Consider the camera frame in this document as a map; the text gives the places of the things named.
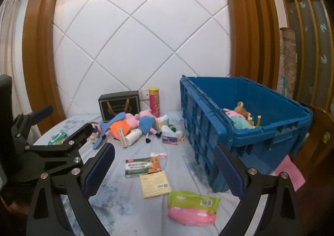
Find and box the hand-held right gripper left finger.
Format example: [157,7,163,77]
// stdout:
[26,142,116,236]

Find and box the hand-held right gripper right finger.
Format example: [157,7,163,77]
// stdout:
[214,144,300,236]

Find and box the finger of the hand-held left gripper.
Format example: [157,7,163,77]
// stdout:
[13,105,54,146]
[25,122,94,174]

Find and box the blue plastic storage bin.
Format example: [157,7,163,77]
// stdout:
[180,75,313,193]

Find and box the small cartoon doll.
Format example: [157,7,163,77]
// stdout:
[87,122,102,143]

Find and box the green white medicine box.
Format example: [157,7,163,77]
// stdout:
[125,158,152,178]

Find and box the white barcode tube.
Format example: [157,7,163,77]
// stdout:
[117,128,128,148]

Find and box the blue shoehorn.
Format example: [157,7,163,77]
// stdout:
[93,112,126,150]

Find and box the pink pig plush orange dress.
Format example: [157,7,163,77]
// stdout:
[108,113,140,139]

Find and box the white bandage roll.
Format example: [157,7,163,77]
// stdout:
[125,130,143,146]

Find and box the black gift box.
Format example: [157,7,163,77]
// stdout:
[98,90,140,123]

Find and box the green pink wipes pack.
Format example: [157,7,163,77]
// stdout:
[167,190,221,226]

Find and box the orange printed packet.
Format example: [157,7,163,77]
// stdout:
[149,156,162,174]

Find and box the yellow paper booklet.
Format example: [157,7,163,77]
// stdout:
[139,170,172,198]

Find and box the small pink pig plush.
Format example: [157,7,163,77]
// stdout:
[223,108,238,119]

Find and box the pink towel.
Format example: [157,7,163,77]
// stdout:
[273,155,306,192]

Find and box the brown bear plush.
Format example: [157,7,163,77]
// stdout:
[233,102,252,122]

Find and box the pink pig plush blue dress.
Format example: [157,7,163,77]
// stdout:
[134,109,162,144]

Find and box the blue white box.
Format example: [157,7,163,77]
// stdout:
[162,134,180,146]

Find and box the white curtain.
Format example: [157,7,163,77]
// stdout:
[0,0,23,111]

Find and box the red yellow snack can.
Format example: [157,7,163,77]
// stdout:
[149,87,161,118]

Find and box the white padded headboard panel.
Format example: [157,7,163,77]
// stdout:
[52,0,231,119]

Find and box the rolled patterned rug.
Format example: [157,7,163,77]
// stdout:
[280,27,298,96]

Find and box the wooden slatted railing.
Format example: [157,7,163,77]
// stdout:
[277,0,334,111]

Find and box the brown wooden frame post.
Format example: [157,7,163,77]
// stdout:
[220,0,285,96]
[22,0,66,132]

